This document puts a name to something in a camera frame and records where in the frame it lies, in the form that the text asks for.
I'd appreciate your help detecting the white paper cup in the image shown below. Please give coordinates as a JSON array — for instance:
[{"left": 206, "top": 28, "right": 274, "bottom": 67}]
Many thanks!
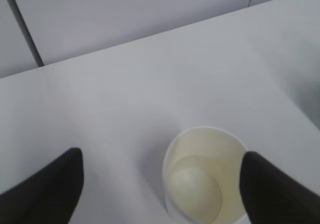
[{"left": 162, "top": 126, "right": 248, "bottom": 224}]

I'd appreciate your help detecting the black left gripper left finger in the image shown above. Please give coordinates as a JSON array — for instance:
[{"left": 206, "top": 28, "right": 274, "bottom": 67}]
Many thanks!
[{"left": 0, "top": 148, "right": 84, "bottom": 224}]

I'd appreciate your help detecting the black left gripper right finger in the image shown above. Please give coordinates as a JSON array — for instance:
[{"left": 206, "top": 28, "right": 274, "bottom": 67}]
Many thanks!
[{"left": 239, "top": 151, "right": 320, "bottom": 224}]

